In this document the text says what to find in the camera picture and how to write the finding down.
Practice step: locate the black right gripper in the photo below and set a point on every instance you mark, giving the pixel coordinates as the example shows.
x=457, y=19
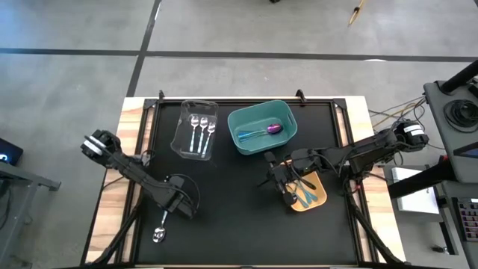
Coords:
x=289, y=173

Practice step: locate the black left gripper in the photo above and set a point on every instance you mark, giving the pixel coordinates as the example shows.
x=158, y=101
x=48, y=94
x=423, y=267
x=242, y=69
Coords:
x=175, y=196

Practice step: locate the silver spoons pair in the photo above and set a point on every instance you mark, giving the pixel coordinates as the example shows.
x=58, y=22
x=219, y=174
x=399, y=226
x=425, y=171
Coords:
x=159, y=234

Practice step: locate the orange plastic bin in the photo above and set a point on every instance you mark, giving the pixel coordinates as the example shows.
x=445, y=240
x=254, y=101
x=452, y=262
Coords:
x=319, y=185

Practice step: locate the teal plastic bin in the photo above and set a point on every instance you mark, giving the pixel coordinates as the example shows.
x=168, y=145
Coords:
x=246, y=117

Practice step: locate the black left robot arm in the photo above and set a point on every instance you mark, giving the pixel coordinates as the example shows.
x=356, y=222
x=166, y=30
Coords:
x=127, y=164

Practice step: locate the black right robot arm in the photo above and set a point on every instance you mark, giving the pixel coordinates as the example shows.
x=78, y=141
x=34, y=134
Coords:
x=373, y=147

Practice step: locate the black table mat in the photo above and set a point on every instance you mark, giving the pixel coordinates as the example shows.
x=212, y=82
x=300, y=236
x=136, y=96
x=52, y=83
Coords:
x=239, y=239

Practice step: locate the clear plastic bin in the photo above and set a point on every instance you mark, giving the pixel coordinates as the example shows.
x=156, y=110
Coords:
x=186, y=145

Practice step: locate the black table clamp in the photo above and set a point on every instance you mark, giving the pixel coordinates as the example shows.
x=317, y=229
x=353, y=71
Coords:
x=300, y=96
x=161, y=96

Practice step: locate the black cart beam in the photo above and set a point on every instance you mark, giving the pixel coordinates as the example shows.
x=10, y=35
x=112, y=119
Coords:
x=418, y=180

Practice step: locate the white box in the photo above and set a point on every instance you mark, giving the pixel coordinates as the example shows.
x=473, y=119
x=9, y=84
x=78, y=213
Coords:
x=418, y=203

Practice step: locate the grey workbench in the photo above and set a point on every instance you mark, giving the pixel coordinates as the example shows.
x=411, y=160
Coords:
x=30, y=178

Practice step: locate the grey equipment cart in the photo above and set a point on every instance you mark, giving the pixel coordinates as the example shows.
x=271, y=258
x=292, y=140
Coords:
x=435, y=112

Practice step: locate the grey keyboard stand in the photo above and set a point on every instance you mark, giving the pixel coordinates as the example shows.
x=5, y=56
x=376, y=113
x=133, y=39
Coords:
x=448, y=224

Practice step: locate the black screen device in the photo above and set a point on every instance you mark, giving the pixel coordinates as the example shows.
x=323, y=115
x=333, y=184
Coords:
x=9, y=151

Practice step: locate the backlit keyboard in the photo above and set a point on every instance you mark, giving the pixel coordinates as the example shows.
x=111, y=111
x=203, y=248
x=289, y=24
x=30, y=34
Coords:
x=470, y=220

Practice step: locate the black pole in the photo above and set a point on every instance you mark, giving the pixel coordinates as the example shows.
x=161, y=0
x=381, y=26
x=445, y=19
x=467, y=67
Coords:
x=459, y=78

